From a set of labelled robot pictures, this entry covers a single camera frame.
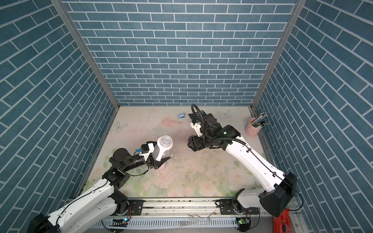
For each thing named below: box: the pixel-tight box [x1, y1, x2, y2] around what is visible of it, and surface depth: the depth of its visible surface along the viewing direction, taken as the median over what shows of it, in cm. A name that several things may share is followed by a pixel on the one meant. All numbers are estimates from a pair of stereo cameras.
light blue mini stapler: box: [177, 113, 186, 119], surface depth 114 cm
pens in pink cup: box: [250, 111, 271, 129], surface depth 98 cm
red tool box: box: [272, 208, 293, 233], surface depth 67 cm
